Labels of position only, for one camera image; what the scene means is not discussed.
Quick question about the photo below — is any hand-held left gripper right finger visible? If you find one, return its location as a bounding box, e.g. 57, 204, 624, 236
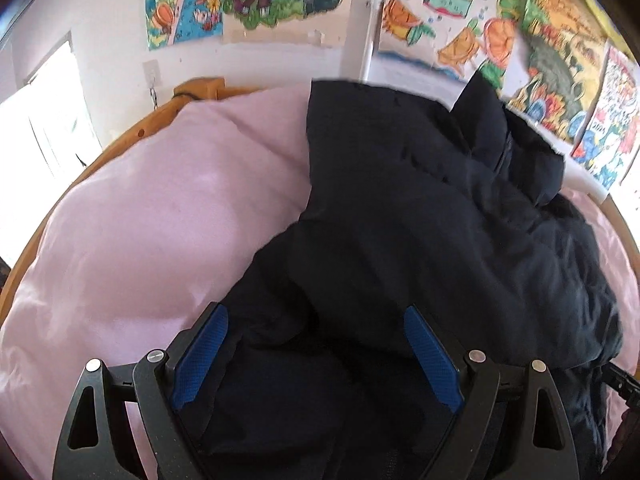
402, 304, 581, 480

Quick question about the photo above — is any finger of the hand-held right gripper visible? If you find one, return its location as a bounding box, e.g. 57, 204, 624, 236
597, 360, 640, 407

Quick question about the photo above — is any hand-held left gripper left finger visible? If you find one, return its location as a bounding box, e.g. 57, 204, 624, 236
52, 302, 231, 480

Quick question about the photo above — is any black puffer jacket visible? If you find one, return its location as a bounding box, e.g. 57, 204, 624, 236
172, 72, 623, 480

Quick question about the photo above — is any pink blanket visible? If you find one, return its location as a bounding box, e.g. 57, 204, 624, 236
0, 82, 640, 480

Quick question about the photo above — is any colourful city drawing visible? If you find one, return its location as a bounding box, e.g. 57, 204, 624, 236
570, 45, 640, 192

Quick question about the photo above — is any bright window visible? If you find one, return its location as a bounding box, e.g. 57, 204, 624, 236
0, 35, 104, 191

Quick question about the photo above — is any orange landscape drawing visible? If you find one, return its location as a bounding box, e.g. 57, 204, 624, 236
510, 0, 611, 143

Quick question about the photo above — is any turtles and boat drawing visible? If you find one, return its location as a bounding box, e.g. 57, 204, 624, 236
376, 0, 523, 88

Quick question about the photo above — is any orange-haired figure blue drawing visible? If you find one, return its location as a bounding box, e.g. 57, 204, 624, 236
145, 0, 227, 52

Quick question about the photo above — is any wooden bed frame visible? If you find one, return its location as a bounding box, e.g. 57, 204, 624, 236
0, 77, 640, 321

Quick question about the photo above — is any white wall switch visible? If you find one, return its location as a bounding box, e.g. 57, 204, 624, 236
142, 60, 164, 107

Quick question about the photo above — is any white wall pipe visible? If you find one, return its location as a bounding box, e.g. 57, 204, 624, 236
359, 0, 388, 83

